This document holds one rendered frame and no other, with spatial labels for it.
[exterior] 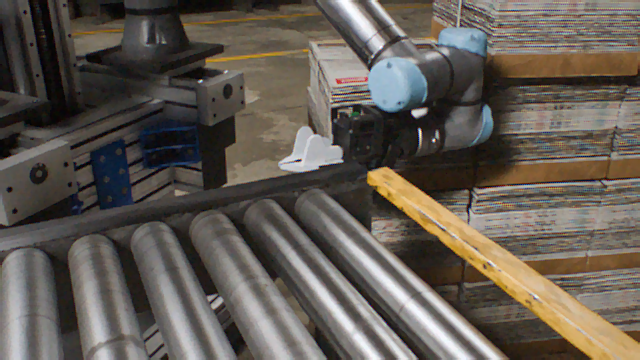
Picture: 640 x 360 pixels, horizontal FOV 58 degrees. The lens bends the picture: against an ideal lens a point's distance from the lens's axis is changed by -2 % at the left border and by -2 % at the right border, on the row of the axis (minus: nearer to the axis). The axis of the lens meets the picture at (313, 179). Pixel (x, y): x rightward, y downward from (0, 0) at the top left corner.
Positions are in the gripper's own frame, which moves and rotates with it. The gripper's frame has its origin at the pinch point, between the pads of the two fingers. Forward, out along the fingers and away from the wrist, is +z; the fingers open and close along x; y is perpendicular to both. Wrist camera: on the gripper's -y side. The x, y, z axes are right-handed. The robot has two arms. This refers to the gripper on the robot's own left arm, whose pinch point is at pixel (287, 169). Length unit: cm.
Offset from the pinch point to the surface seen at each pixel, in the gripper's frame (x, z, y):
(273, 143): -192, -71, -77
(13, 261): 15.7, 35.9, 3.3
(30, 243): 13.1, 34.3, 3.5
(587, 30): -1, -59, 15
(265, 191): 12.1, 8.0, 3.5
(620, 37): 1, -65, 14
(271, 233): 20.8, 10.6, 2.9
